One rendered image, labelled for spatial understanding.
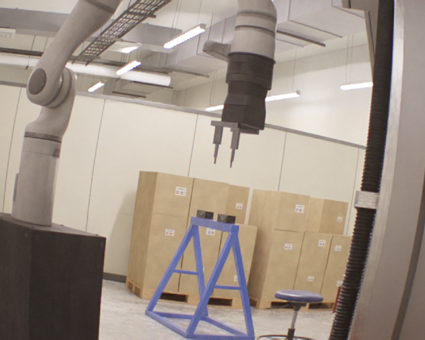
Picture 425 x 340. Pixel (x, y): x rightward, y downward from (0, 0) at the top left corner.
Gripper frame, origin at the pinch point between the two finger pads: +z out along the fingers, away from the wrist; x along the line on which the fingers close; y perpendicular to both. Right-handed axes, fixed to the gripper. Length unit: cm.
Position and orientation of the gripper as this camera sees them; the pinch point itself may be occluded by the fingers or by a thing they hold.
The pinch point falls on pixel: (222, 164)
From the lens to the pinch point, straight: 117.3
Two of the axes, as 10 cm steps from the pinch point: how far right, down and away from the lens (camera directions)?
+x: 4.9, 1.1, 8.6
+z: -1.5, 9.9, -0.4
